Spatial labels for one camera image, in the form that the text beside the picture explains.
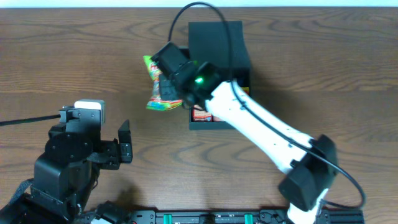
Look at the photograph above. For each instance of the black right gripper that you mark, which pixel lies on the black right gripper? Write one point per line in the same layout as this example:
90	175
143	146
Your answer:
168	93

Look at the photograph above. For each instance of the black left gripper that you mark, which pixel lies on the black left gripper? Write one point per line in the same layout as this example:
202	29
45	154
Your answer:
113	149

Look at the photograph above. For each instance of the Haribo gummy worms bag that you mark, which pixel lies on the Haribo gummy worms bag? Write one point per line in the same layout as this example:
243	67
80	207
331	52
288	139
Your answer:
156	102

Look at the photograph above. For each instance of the black gift box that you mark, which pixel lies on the black gift box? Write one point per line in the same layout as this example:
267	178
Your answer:
207	42

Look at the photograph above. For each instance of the brown Pringles can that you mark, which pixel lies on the brown Pringles can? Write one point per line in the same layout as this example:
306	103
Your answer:
217	119

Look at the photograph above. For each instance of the yellow snack packet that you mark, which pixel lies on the yellow snack packet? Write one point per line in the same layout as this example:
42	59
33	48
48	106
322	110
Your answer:
246	90

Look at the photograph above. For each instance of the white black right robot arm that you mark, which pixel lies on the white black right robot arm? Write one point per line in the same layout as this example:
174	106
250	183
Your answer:
308	163

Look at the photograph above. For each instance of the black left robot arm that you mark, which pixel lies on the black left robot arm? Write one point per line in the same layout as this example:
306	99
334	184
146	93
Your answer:
66	173

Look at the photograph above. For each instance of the orange snack carton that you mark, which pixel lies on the orange snack carton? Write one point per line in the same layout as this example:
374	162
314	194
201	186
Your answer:
201	115

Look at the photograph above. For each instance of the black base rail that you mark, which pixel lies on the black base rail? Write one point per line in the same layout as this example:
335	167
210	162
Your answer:
267	216

